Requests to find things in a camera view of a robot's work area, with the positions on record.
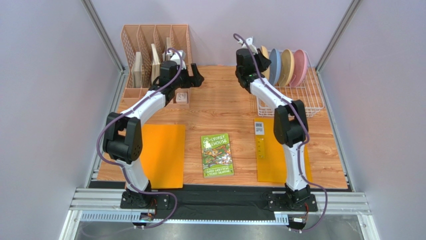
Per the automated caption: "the orange folder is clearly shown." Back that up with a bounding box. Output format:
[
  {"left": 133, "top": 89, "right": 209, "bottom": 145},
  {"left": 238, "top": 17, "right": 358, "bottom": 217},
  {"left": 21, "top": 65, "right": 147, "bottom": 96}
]
[
  {"left": 140, "top": 124, "right": 186, "bottom": 190},
  {"left": 254, "top": 117, "right": 313, "bottom": 184}
]

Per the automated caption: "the pink desk file organizer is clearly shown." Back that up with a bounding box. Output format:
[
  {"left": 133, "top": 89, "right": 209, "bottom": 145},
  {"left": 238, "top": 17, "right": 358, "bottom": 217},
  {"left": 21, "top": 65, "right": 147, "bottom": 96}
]
[{"left": 120, "top": 24, "right": 193, "bottom": 107}]

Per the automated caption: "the pink plate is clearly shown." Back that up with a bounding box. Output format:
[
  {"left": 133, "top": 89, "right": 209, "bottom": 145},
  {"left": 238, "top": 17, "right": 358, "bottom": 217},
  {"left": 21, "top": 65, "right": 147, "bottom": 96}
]
[{"left": 289, "top": 49, "right": 308, "bottom": 88}]

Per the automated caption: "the cream yellow plate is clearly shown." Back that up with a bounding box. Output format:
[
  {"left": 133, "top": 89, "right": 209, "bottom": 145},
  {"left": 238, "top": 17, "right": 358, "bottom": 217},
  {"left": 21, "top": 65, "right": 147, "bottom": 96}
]
[{"left": 260, "top": 45, "right": 271, "bottom": 80}]

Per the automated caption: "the black base mat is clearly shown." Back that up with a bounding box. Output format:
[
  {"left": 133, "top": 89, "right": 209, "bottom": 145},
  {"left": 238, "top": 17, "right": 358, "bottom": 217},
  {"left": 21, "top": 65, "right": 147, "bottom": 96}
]
[{"left": 120, "top": 183, "right": 319, "bottom": 221}]

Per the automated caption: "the left beige book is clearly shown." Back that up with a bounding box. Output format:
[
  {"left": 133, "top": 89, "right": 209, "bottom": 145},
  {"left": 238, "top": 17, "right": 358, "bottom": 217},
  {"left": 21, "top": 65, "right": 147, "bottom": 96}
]
[{"left": 131, "top": 51, "right": 144, "bottom": 88}]

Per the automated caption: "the right orange folder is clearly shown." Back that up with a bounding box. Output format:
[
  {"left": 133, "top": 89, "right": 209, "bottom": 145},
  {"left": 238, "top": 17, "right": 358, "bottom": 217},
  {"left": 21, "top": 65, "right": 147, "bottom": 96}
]
[{"left": 254, "top": 117, "right": 313, "bottom": 184}]

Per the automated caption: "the left aluminium frame post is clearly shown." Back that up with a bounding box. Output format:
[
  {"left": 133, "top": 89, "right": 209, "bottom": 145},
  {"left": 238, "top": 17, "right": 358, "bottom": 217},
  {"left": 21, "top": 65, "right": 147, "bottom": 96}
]
[{"left": 81, "top": 0, "right": 125, "bottom": 73}]

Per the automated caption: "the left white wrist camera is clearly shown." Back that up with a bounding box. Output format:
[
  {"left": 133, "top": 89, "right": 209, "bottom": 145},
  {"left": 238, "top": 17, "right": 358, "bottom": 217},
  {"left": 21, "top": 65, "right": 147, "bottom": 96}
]
[{"left": 165, "top": 50, "right": 187, "bottom": 70}]

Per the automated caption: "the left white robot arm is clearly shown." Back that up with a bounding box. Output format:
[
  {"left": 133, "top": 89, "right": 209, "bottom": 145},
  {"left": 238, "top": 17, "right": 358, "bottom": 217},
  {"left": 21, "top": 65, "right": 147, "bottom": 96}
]
[{"left": 100, "top": 60, "right": 204, "bottom": 209}]

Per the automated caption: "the tan yellow plate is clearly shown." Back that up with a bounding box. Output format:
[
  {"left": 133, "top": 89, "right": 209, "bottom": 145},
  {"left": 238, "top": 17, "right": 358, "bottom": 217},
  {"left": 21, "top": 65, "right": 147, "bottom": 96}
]
[{"left": 278, "top": 49, "right": 295, "bottom": 87}]

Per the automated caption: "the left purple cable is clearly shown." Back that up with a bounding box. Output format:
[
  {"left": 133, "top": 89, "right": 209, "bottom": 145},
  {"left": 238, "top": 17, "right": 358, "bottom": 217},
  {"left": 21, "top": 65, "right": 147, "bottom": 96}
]
[{"left": 96, "top": 47, "right": 179, "bottom": 231}]

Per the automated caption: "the aluminium front rail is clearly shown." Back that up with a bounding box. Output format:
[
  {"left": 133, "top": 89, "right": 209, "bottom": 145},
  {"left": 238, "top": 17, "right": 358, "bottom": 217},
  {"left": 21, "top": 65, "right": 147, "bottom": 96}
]
[{"left": 59, "top": 187, "right": 380, "bottom": 240}]

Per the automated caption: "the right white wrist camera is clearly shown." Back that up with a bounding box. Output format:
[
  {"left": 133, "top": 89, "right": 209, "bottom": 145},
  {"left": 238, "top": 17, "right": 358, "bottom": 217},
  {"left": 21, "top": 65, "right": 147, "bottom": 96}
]
[{"left": 238, "top": 37, "right": 259, "bottom": 55}]

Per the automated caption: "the white wire dish rack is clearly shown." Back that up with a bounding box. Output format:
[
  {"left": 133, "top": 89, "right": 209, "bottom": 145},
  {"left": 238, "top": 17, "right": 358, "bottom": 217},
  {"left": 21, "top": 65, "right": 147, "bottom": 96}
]
[{"left": 268, "top": 49, "right": 326, "bottom": 118}]

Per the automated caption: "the blue plate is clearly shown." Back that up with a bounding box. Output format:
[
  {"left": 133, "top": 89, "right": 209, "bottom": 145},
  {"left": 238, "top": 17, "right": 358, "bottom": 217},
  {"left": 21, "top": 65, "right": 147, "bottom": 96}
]
[{"left": 268, "top": 48, "right": 282, "bottom": 86}]

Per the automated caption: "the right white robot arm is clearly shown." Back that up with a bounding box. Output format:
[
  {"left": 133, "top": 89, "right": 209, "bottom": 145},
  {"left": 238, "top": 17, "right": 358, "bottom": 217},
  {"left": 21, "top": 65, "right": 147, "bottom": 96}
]
[{"left": 235, "top": 48, "right": 311, "bottom": 210}]

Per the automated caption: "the right aluminium frame post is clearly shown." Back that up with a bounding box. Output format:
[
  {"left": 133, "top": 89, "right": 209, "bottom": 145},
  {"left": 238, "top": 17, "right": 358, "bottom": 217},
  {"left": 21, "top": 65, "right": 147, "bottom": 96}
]
[{"left": 315, "top": 0, "right": 363, "bottom": 73}]

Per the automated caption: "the middle beige book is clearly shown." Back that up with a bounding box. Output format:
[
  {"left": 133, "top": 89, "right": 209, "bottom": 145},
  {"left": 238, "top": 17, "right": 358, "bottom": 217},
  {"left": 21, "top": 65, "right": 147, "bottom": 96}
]
[{"left": 151, "top": 43, "right": 161, "bottom": 85}]

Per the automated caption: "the aluminium frame post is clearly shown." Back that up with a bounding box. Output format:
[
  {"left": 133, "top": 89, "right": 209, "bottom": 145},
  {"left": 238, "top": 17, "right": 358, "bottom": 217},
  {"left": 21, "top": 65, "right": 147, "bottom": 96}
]
[
  {"left": 81, "top": 0, "right": 125, "bottom": 73},
  {"left": 315, "top": 0, "right": 363, "bottom": 73}
]

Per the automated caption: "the left orange folder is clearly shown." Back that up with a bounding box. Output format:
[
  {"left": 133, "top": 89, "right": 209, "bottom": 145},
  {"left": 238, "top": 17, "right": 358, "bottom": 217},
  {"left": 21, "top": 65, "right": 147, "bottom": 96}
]
[{"left": 140, "top": 124, "right": 186, "bottom": 190}]

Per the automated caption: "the green children's book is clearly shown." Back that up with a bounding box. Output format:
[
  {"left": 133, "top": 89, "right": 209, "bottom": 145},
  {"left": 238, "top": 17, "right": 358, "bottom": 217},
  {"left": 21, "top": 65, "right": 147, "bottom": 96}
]
[{"left": 200, "top": 133, "right": 235, "bottom": 178}]

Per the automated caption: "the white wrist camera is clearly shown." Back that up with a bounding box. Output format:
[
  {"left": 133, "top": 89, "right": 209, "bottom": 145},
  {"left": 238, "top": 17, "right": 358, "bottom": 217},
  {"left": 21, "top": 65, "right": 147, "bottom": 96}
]
[
  {"left": 165, "top": 50, "right": 187, "bottom": 70},
  {"left": 238, "top": 37, "right": 259, "bottom": 55}
]

